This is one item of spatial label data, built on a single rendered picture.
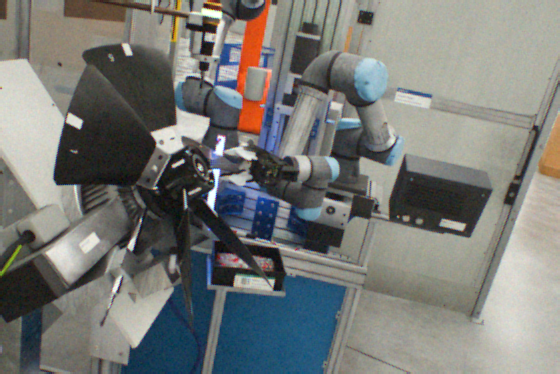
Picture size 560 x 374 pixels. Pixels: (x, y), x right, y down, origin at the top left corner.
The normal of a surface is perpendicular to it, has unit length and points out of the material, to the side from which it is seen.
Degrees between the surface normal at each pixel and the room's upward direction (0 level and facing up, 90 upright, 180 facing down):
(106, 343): 90
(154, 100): 49
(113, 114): 77
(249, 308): 90
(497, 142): 90
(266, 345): 90
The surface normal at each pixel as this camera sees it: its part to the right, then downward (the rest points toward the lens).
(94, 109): 0.88, 0.06
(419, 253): -0.12, 0.29
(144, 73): 0.55, -0.36
